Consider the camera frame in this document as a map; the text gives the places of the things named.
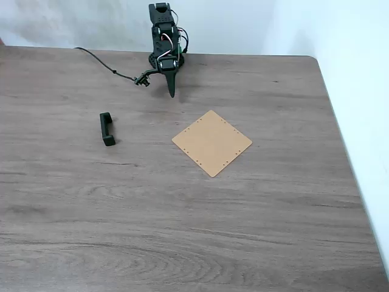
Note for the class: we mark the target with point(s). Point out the black U-shaped block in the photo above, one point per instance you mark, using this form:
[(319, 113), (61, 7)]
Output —
[(103, 129)]

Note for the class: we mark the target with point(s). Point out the green circuit board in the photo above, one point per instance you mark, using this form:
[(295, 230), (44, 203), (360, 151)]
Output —
[(181, 50)]

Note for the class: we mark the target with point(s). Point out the small camera on bracket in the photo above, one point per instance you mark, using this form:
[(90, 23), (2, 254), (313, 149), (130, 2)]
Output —
[(142, 80)]

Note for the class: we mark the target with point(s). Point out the tan square board with holes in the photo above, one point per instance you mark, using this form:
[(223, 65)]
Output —
[(212, 143)]

